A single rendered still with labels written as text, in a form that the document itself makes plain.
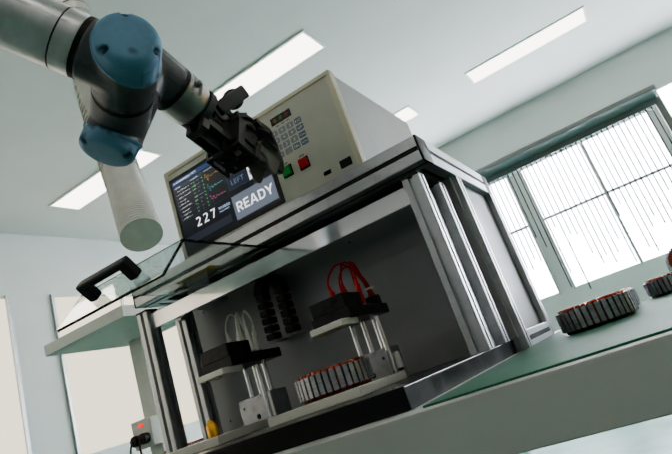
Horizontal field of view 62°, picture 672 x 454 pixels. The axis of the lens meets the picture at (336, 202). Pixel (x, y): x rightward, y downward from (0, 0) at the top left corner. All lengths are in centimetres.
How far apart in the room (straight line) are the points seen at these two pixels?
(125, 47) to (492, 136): 702
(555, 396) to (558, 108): 705
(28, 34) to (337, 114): 52
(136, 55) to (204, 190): 55
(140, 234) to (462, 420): 191
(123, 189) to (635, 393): 215
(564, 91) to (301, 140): 659
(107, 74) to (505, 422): 52
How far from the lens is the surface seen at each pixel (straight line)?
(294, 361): 117
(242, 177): 111
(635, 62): 755
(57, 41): 70
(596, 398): 47
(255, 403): 108
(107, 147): 78
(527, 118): 750
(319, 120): 103
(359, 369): 80
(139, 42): 67
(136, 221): 225
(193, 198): 118
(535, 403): 48
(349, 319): 87
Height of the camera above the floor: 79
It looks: 18 degrees up
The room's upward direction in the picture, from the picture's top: 19 degrees counter-clockwise
